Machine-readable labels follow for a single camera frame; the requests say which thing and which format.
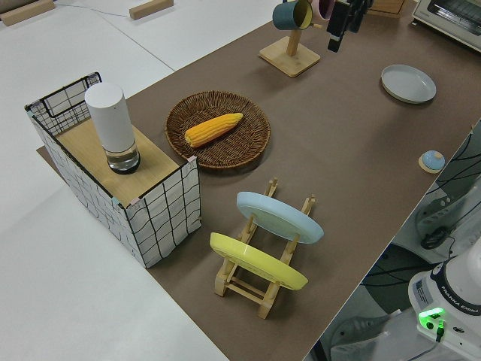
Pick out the white toaster oven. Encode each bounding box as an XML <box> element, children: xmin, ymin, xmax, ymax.
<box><xmin>410</xmin><ymin>0</ymin><xmax>481</xmax><ymax>52</ymax></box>

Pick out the wooden dish rack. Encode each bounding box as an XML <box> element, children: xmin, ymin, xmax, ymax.
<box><xmin>213</xmin><ymin>177</ymin><xmax>316</xmax><ymax>320</ymax></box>

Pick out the pink mug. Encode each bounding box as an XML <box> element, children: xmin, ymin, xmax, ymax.
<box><xmin>313</xmin><ymin>0</ymin><xmax>336</xmax><ymax>22</ymax></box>

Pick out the light blue plate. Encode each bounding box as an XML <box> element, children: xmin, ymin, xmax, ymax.
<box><xmin>236</xmin><ymin>191</ymin><xmax>325</xmax><ymax>245</ymax></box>

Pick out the wire grid wooden shelf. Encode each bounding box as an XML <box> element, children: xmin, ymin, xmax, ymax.
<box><xmin>24</xmin><ymin>70</ymin><xmax>204</xmax><ymax>269</ymax></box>

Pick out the small wooden block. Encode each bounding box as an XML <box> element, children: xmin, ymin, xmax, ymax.
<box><xmin>129</xmin><ymin>0</ymin><xmax>176</xmax><ymax>20</ymax></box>

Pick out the gray round plate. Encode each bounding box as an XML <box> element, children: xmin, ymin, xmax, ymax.
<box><xmin>380</xmin><ymin>64</ymin><xmax>437</xmax><ymax>105</ymax></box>

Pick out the brown wicker basket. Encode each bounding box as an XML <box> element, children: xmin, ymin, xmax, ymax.
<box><xmin>165</xmin><ymin>89</ymin><xmax>271</xmax><ymax>174</ymax></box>

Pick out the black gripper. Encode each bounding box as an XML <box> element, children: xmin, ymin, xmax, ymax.
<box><xmin>326</xmin><ymin>0</ymin><xmax>368</xmax><ymax>53</ymax></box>

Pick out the yellow corn cob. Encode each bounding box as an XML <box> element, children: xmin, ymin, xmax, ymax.
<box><xmin>183</xmin><ymin>112</ymin><xmax>244</xmax><ymax>148</ymax></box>

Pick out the yellow plate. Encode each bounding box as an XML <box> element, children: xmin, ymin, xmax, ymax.
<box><xmin>209</xmin><ymin>232</ymin><xmax>310</xmax><ymax>291</ymax></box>

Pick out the white cylinder bottle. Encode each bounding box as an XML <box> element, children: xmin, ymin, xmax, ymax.
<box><xmin>84</xmin><ymin>82</ymin><xmax>142</xmax><ymax>176</ymax></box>

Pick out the wooden drawer cabinet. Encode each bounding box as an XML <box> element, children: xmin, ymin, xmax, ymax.
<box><xmin>366</xmin><ymin>0</ymin><xmax>407</xmax><ymax>19</ymax></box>

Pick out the large wooden block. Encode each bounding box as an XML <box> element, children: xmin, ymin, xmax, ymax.
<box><xmin>0</xmin><ymin>0</ymin><xmax>56</xmax><ymax>27</ymax></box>

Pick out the wooden mug tree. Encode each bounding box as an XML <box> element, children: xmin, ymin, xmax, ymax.
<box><xmin>258</xmin><ymin>0</ymin><xmax>323</xmax><ymax>79</ymax></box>

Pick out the dark teal mug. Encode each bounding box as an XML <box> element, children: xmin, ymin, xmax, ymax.
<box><xmin>272</xmin><ymin>0</ymin><xmax>315</xmax><ymax>31</ymax></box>

